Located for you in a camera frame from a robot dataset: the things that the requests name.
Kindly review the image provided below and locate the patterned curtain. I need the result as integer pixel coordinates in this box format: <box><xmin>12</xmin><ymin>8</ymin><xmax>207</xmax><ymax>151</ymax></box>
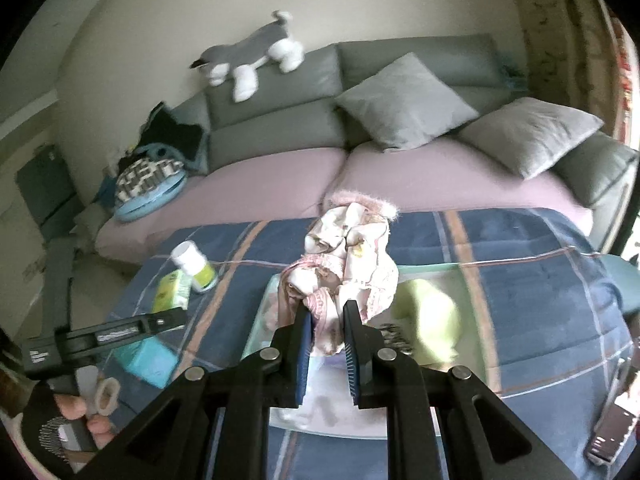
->
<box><xmin>505</xmin><ymin>0</ymin><xmax>640</xmax><ymax>151</ymax></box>

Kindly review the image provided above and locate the teal wet wipes pack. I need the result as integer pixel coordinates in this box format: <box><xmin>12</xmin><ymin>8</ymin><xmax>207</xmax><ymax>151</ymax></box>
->
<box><xmin>112</xmin><ymin>335</ymin><xmax>180</xmax><ymax>390</ymax></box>

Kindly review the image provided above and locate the black teal cloth bag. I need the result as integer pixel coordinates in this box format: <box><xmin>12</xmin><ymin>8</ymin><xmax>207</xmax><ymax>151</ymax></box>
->
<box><xmin>135</xmin><ymin>102</ymin><xmax>208</xmax><ymax>171</ymax></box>

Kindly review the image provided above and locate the grey throw pillow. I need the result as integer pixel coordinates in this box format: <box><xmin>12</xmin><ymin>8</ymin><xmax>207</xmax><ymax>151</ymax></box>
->
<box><xmin>334</xmin><ymin>52</ymin><xmax>480</xmax><ymax>153</ymax></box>
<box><xmin>457</xmin><ymin>97</ymin><xmax>606</xmax><ymax>181</ymax></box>

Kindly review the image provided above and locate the dark grey bar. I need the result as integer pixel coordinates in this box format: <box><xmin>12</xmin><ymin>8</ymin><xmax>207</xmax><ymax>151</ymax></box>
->
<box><xmin>42</xmin><ymin>237</ymin><xmax>76</xmax><ymax>333</ymax></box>

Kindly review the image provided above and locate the blue plaid blanket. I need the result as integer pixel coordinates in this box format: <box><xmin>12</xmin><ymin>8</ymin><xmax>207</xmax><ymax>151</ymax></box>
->
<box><xmin>97</xmin><ymin>207</ymin><xmax>633</xmax><ymax>480</ymax></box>

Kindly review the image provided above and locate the small green box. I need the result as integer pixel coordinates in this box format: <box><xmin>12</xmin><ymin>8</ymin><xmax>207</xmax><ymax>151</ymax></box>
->
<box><xmin>151</xmin><ymin>269</ymin><xmax>193</xmax><ymax>313</ymax></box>

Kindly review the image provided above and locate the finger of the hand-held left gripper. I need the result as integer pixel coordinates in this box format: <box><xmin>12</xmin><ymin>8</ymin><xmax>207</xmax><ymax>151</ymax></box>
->
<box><xmin>62</xmin><ymin>308</ymin><xmax>187</xmax><ymax>356</ymax></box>

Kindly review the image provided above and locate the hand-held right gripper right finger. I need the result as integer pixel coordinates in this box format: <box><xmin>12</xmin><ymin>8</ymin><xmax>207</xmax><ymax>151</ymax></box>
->
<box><xmin>341</xmin><ymin>300</ymin><xmax>573</xmax><ymax>480</ymax></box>

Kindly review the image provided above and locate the grey sofa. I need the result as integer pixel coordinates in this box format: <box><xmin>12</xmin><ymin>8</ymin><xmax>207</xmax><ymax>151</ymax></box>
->
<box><xmin>170</xmin><ymin>34</ymin><xmax>640</xmax><ymax>221</ymax></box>

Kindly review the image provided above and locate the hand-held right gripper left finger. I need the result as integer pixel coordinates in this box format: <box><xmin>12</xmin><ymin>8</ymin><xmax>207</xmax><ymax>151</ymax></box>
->
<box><xmin>75</xmin><ymin>301</ymin><xmax>317</xmax><ymax>480</ymax></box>

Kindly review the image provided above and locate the person's left hand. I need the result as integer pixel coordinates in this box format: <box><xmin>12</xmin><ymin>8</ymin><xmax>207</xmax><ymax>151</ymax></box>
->
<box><xmin>20</xmin><ymin>380</ymin><xmax>118</xmax><ymax>478</ymax></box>

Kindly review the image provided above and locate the pink white scrunchie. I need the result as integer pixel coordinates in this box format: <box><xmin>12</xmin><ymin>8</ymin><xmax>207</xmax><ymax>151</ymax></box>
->
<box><xmin>277</xmin><ymin>189</ymin><xmax>401</xmax><ymax>358</ymax></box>

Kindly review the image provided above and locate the teal shallow cardboard box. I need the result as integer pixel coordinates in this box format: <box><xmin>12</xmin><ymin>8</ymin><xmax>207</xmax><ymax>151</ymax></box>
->
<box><xmin>245</xmin><ymin>260</ymin><xmax>481</xmax><ymax>441</ymax></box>

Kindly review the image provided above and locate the dark handheld device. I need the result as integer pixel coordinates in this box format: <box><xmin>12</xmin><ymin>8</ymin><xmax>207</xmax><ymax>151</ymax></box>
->
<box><xmin>584</xmin><ymin>355</ymin><xmax>640</xmax><ymax>466</ymax></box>

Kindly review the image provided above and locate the dark grey storage box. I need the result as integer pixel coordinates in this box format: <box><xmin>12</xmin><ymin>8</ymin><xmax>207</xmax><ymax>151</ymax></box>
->
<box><xmin>15</xmin><ymin>144</ymin><xmax>83</xmax><ymax>241</ymax></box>

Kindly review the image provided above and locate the light green cloth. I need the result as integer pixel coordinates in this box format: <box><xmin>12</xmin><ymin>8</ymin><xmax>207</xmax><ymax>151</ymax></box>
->
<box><xmin>392</xmin><ymin>279</ymin><xmax>463</xmax><ymax>366</ymax></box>

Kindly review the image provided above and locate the white pill bottle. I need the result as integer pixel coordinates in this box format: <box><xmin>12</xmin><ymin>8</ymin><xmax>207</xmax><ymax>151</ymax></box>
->
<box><xmin>170</xmin><ymin>240</ymin><xmax>219</xmax><ymax>295</ymax></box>

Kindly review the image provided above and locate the mauve sofa seat cushion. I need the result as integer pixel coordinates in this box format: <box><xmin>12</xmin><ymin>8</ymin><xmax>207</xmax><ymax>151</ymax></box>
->
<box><xmin>322</xmin><ymin>137</ymin><xmax>593</xmax><ymax>233</ymax></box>
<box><xmin>95</xmin><ymin>147</ymin><xmax>348</xmax><ymax>266</ymax></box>

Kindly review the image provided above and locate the grey white plush dog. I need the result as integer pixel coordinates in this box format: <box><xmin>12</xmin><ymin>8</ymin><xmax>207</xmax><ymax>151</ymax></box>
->
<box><xmin>189</xmin><ymin>10</ymin><xmax>306</xmax><ymax>103</ymax></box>

